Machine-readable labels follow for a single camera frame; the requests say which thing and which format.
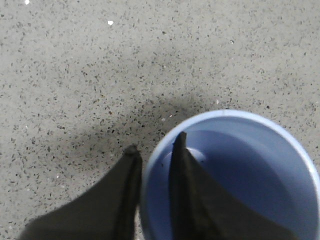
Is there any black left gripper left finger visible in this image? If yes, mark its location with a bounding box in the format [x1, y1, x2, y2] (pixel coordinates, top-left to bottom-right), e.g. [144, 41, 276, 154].
[19, 145, 142, 240]

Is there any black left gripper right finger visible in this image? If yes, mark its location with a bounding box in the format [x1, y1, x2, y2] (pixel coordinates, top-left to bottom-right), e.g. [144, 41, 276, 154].
[169, 131, 297, 240]

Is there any blue plastic cup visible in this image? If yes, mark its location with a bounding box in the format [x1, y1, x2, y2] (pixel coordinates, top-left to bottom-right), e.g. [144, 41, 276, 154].
[140, 109, 320, 240]

